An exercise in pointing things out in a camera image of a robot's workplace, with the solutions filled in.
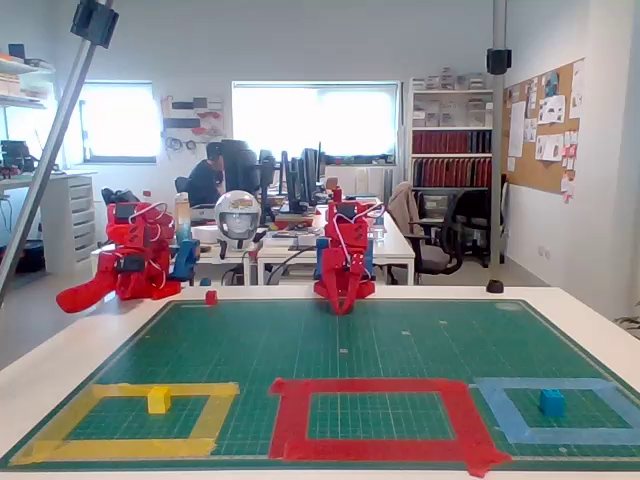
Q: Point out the white bookshelf red binders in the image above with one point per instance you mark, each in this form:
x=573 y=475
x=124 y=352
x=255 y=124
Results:
x=450 y=142

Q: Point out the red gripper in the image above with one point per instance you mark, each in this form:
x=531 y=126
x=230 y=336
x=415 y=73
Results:
x=339 y=280

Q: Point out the colourful drink bottle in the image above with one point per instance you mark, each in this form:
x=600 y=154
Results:
x=183 y=220

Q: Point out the black pole clamp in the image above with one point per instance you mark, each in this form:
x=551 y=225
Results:
x=95 y=22
x=499 y=61

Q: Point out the wall tool rack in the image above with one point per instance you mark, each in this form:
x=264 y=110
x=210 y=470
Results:
x=192 y=122

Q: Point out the black office chair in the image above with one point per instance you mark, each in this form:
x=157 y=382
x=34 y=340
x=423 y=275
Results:
x=475 y=210
x=440 y=255

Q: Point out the green potted plant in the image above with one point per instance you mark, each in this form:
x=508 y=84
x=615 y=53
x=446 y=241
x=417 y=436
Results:
x=631 y=325

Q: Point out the upright aluminium frame pole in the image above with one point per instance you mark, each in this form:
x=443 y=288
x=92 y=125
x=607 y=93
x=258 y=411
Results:
x=499 y=150

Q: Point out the yellow tape square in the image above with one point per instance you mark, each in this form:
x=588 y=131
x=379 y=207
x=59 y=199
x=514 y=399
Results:
x=115 y=447

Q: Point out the red leader arm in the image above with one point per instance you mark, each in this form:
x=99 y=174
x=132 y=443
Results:
x=135 y=270

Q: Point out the red follower robot arm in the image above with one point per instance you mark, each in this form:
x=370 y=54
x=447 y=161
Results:
x=357 y=235

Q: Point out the black bag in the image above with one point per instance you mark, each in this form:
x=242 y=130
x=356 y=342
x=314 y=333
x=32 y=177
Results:
x=120 y=195

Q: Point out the yellow cube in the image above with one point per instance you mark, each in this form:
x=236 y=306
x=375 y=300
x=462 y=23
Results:
x=159 y=401

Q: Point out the blue tape square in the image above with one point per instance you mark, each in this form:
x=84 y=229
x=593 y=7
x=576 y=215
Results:
x=565 y=436

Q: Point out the small bright window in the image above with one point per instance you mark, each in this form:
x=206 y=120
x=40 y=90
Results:
x=120 y=120

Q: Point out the black computer monitor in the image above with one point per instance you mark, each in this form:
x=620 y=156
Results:
x=267 y=175
x=292 y=180
x=240 y=165
x=311 y=170

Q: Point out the cork pinboard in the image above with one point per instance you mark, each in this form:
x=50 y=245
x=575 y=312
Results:
x=530 y=170

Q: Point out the beige jacket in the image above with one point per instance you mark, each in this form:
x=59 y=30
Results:
x=402 y=205

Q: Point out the black round knob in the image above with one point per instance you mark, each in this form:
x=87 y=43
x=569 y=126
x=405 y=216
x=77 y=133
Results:
x=494 y=286

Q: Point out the red upright post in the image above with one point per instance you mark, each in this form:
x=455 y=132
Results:
x=338 y=195

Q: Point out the white helmet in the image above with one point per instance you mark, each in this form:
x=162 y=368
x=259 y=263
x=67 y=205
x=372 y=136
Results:
x=237 y=205

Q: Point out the white drawer cabinet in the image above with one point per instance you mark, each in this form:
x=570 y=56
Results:
x=60 y=225

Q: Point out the green cutting mat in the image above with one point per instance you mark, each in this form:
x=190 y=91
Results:
x=300 y=340

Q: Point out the white wall outlet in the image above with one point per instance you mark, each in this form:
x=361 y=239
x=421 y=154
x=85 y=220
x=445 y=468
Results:
x=544 y=252

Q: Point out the red tape square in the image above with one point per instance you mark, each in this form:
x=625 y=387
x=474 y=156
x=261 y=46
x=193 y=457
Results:
x=370 y=446

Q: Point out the red cube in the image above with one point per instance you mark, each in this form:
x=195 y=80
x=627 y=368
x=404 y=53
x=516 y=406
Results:
x=211 y=298

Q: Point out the black floor bin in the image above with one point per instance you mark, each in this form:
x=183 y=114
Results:
x=30 y=257

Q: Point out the blue cube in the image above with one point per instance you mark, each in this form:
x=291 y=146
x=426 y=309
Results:
x=552 y=404

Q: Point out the seated person dark sweater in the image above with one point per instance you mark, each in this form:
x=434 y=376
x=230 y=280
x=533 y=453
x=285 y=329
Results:
x=202 y=182

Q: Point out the black benchtop machine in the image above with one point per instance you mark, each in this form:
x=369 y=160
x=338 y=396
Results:
x=15 y=155

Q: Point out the large bright window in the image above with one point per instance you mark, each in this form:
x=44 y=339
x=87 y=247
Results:
x=350 y=120

